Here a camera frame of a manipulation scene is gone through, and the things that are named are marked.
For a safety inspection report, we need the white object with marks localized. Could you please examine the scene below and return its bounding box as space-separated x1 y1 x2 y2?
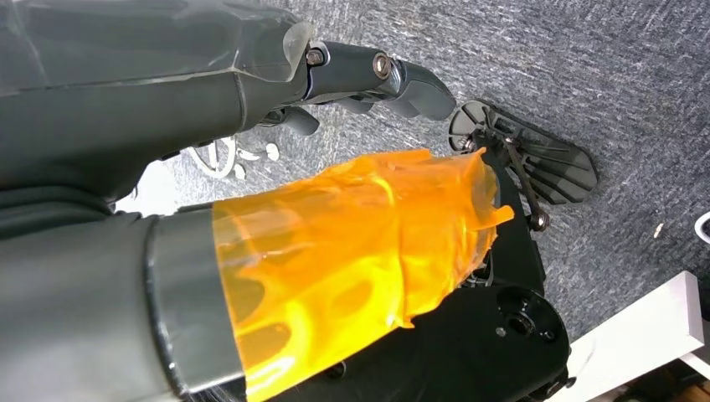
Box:
115 136 281 219

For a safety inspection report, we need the ribbed grey left arm sleeve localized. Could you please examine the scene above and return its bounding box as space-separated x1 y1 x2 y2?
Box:
0 185 115 240

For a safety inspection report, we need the orange tape wrap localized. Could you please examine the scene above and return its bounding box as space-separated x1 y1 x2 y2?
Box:
211 147 515 402

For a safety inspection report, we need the black robot foot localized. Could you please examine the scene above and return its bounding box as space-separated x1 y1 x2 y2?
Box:
448 98 599 206

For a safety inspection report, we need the white desk side panel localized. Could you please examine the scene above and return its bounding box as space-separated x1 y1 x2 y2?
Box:
546 271 710 402

